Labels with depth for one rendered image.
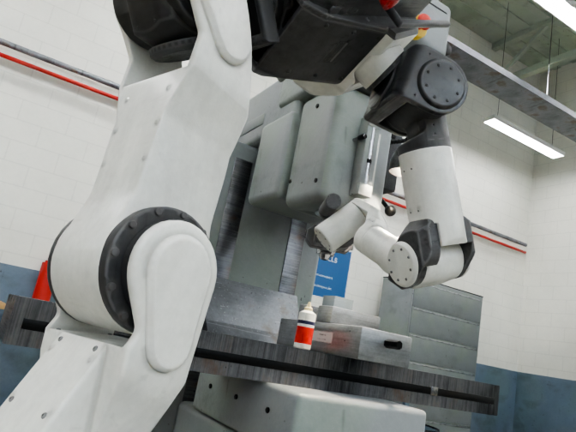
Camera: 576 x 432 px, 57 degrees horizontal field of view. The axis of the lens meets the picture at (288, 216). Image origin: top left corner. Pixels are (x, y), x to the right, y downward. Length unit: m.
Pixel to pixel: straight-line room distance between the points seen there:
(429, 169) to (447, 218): 0.09
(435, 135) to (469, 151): 7.57
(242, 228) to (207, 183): 1.02
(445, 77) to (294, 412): 0.65
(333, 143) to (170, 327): 0.85
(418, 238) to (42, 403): 0.58
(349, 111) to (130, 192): 0.86
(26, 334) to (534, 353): 8.23
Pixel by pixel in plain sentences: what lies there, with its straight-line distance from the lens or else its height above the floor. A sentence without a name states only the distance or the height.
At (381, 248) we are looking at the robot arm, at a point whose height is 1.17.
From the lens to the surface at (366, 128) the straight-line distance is 1.35.
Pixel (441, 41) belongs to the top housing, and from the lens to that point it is 1.48.
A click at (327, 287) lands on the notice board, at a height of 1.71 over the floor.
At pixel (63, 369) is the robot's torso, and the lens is 0.61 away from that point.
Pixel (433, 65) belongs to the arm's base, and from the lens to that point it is 0.90.
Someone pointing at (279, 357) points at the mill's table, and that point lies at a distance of 1.17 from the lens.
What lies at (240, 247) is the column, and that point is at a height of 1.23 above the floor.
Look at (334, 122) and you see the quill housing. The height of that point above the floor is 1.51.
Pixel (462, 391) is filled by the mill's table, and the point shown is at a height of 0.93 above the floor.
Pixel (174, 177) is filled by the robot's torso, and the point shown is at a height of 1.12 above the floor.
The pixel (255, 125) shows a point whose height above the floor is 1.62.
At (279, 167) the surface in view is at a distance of 1.46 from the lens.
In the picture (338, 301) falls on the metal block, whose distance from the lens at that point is 1.36.
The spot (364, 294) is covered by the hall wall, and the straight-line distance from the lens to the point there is 6.82.
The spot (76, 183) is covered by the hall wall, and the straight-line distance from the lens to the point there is 5.47.
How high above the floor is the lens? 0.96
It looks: 13 degrees up
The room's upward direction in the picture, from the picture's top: 11 degrees clockwise
